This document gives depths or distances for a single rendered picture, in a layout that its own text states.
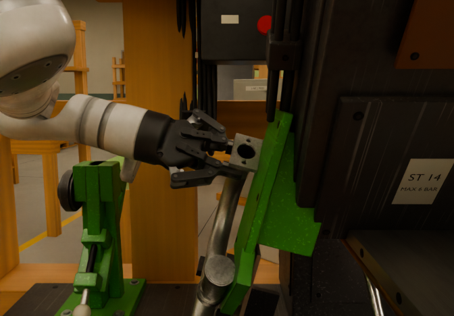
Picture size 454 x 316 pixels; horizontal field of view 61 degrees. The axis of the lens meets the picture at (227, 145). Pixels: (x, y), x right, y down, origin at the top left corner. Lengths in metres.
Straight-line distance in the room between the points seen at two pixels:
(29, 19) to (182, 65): 0.56
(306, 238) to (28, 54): 0.35
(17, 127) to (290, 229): 0.38
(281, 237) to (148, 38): 0.51
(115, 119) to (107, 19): 11.28
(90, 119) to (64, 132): 0.04
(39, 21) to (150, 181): 0.61
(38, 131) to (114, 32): 11.11
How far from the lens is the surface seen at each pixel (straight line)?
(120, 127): 0.54
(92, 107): 0.56
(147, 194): 0.85
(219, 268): 0.48
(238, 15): 0.71
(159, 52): 0.82
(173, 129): 0.57
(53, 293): 0.89
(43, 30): 0.28
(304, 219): 0.48
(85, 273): 0.71
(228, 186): 0.60
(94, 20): 11.97
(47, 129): 0.57
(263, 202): 0.45
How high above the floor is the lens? 1.30
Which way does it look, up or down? 8 degrees down
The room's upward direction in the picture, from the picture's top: straight up
